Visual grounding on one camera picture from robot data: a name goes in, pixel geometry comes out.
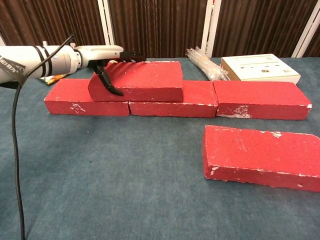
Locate flat white cardboard box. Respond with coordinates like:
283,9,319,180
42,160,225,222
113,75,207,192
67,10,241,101
220,53,302,86

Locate brown folding screen white frames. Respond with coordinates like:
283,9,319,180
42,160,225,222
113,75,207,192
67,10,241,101
0,0,320,62

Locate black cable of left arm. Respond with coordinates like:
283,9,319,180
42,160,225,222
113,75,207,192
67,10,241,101
11,34,76,240

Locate bundle of clear plastic straws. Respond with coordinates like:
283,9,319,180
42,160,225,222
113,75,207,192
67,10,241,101
185,45,230,82

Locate blue felt table cover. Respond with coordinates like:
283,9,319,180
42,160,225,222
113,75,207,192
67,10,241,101
0,57,320,240

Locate red brick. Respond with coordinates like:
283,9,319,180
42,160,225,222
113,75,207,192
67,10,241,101
127,79,219,119
43,78,131,117
88,60,184,103
212,80,313,121
202,124,320,193

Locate green and white snack packet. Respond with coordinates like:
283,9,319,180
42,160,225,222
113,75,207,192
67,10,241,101
38,73,70,86

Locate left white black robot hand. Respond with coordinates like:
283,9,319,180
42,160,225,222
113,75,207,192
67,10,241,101
74,44,148,97

